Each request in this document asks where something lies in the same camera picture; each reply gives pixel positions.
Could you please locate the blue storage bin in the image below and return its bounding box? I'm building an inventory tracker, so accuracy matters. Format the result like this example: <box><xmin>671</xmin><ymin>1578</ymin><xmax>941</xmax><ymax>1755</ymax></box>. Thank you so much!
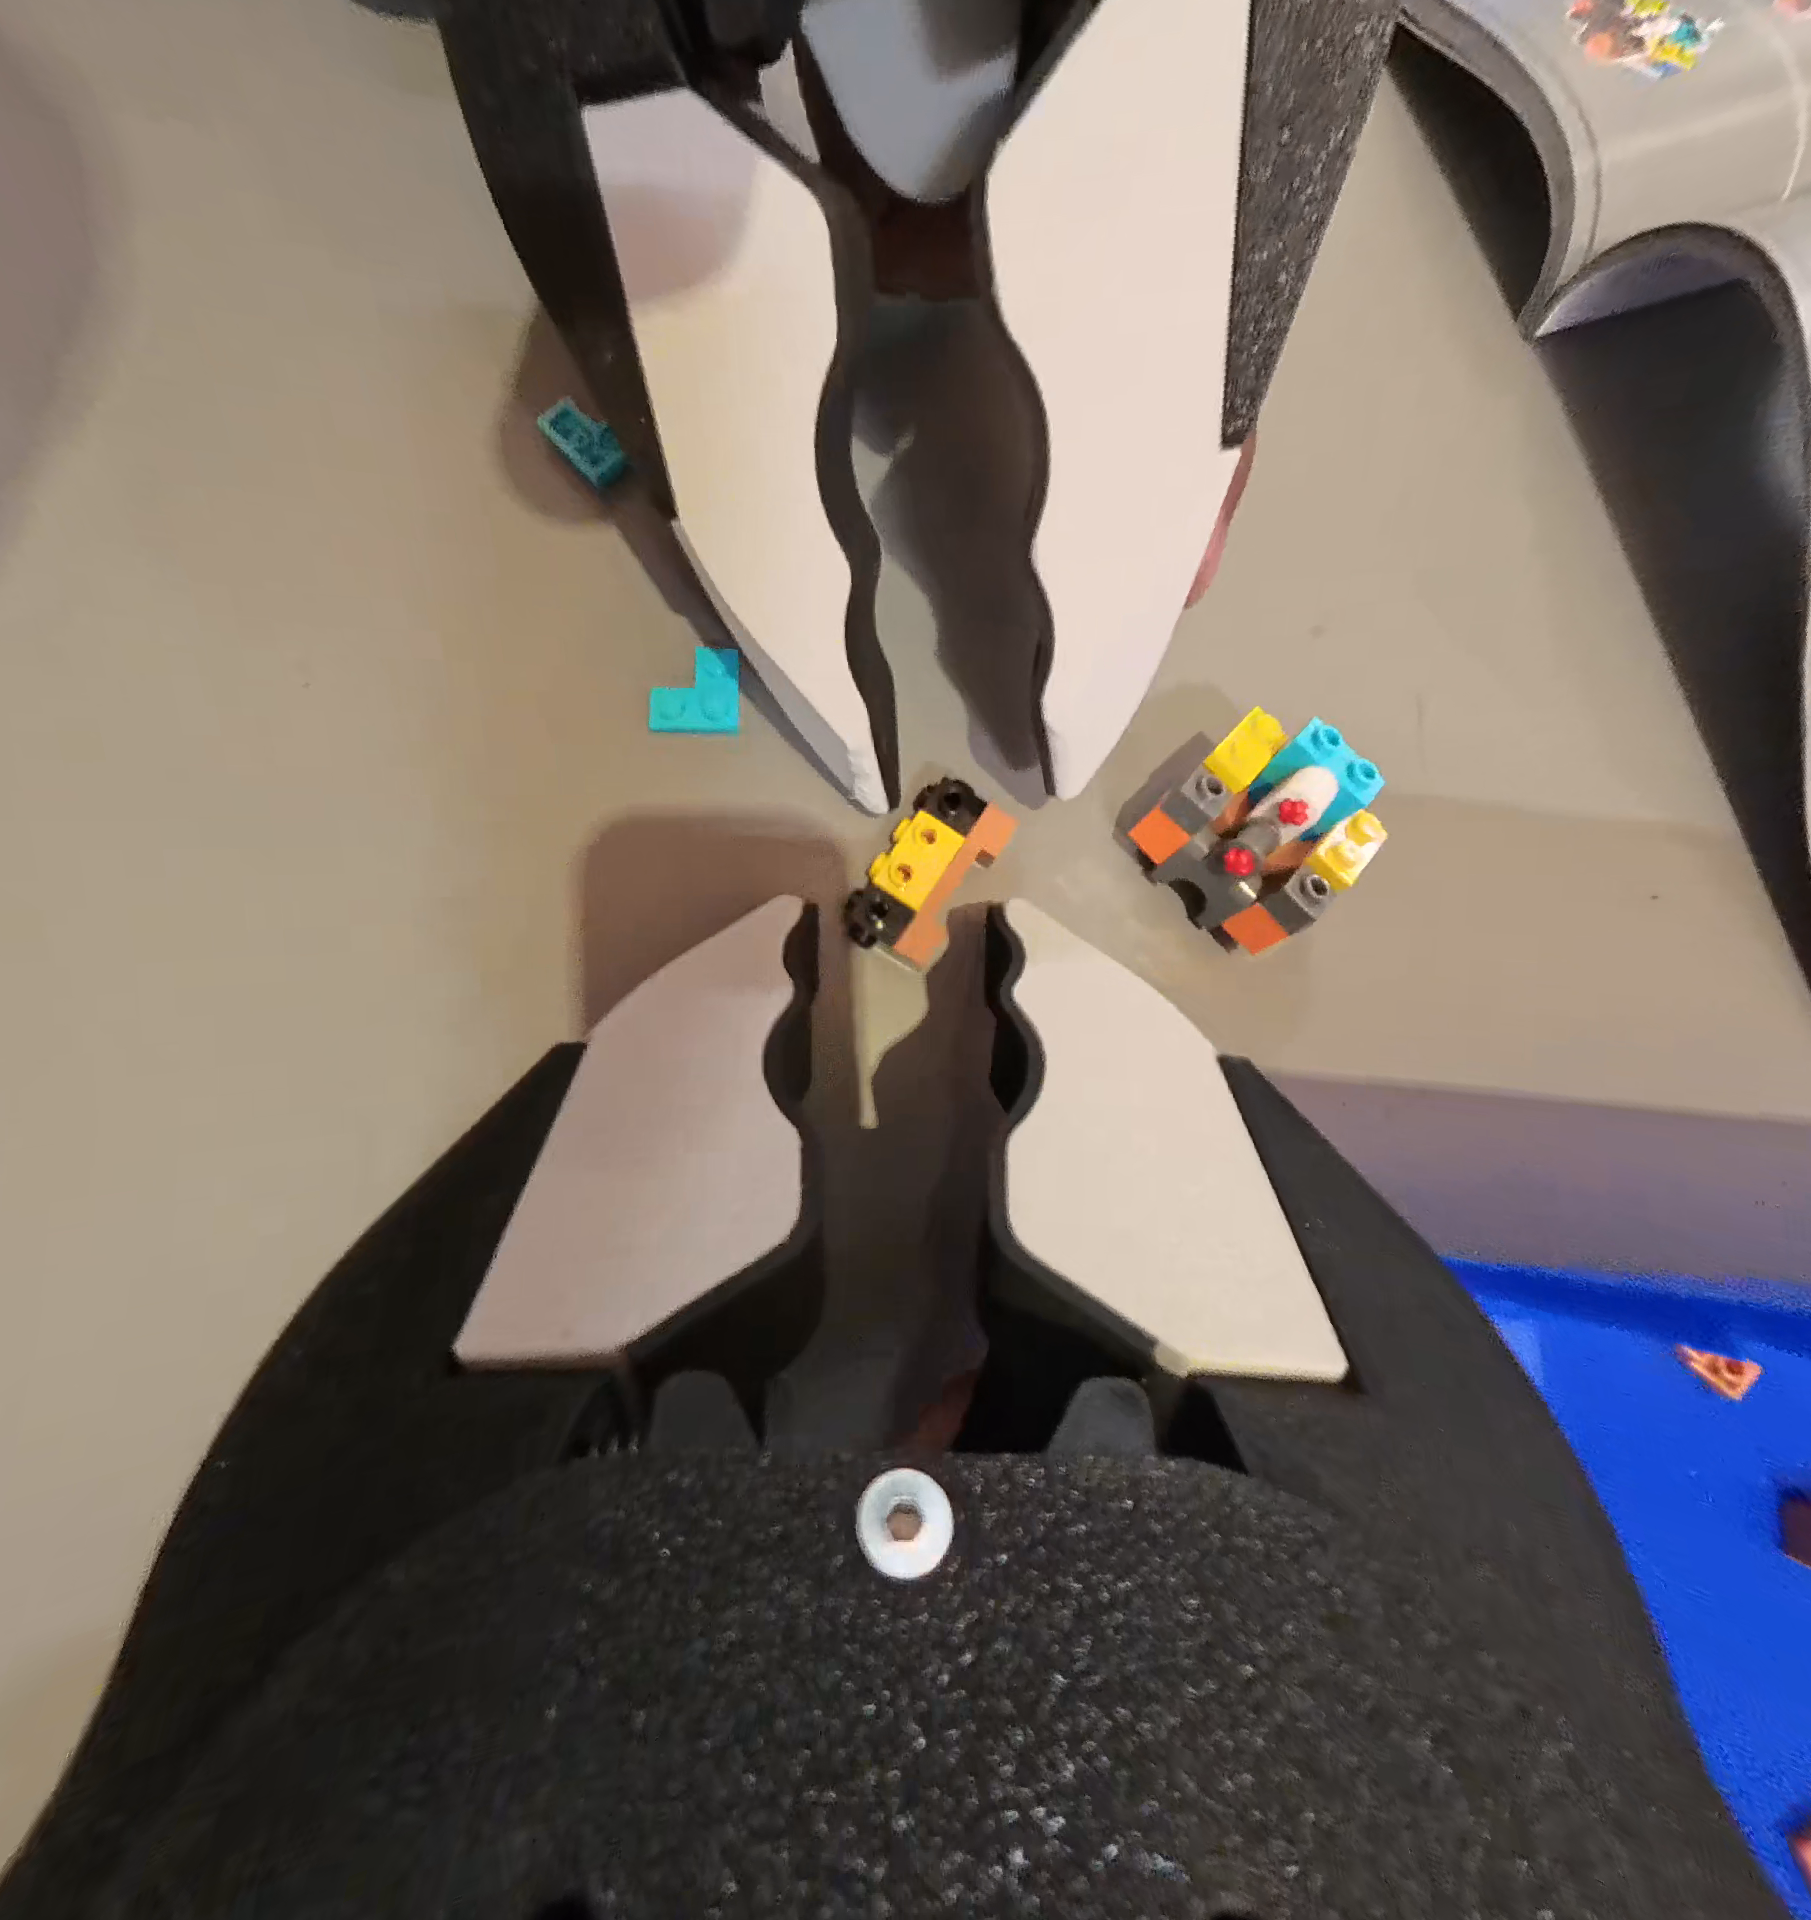
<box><xmin>1447</xmin><ymin>1256</ymin><xmax>1811</xmax><ymax>1920</ymax></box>

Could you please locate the yellow and brown brick assembly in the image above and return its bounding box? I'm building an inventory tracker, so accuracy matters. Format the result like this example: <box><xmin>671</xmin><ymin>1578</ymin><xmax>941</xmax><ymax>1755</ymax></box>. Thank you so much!
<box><xmin>843</xmin><ymin>776</ymin><xmax>1021</xmax><ymax>968</ymax></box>

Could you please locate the turquoise brick plate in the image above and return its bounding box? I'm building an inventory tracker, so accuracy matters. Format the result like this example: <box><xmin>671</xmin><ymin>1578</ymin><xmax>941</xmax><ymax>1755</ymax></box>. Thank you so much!
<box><xmin>647</xmin><ymin>645</ymin><xmax>743</xmax><ymax>736</ymax></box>
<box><xmin>535</xmin><ymin>396</ymin><xmax>629</xmax><ymax>488</ymax></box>

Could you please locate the person's right hand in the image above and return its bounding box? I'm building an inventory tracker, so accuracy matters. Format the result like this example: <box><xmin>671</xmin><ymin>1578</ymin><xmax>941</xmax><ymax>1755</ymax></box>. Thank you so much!
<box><xmin>912</xmin><ymin>1349</ymin><xmax>989</xmax><ymax>1454</ymax></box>

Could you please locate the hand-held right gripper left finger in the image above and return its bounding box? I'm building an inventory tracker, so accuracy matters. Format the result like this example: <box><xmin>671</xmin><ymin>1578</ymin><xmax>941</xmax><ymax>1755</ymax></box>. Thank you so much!
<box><xmin>453</xmin><ymin>897</ymin><xmax>824</xmax><ymax>1368</ymax></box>

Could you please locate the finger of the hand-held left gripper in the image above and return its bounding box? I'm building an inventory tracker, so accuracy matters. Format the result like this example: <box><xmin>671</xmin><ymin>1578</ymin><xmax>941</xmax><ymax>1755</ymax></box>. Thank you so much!
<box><xmin>982</xmin><ymin>0</ymin><xmax>1257</xmax><ymax>798</ymax></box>
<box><xmin>583</xmin><ymin>81</ymin><xmax>903</xmax><ymax>817</ymax></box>

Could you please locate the grey desk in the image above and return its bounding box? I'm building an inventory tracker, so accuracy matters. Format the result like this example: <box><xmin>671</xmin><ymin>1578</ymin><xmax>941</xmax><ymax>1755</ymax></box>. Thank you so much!
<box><xmin>0</xmin><ymin>0</ymin><xmax>1811</xmax><ymax>1893</ymax></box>

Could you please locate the multicoloured brick model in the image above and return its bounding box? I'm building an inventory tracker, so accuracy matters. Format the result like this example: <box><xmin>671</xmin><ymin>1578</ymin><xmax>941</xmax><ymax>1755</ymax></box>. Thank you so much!
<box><xmin>1127</xmin><ymin>706</ymin><xmax>1389</xmax><ymax>957</ymax></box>

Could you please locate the person's left hand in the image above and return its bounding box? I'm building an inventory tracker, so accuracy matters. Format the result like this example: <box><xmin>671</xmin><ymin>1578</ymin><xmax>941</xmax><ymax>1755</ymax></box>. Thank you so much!
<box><xmin>1187</xmin><ymin>434</ymin><xmax>1259</xmax><ymax>609</ymax></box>

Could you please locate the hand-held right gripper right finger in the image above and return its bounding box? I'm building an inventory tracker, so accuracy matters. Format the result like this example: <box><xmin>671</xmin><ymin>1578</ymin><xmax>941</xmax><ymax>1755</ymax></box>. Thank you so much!
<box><xmin>982</xmin><ymin>900</ymin><xmax>1352</xmax><ymax>1385</ymax></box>

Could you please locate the brick instruction booklet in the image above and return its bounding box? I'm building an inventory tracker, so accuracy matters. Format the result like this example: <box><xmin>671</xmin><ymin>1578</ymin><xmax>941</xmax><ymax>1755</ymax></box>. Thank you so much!
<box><xmin>1385</xmin><ymin>0</ymin><xmax>1811</xmax><ymax>1052</ymax></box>

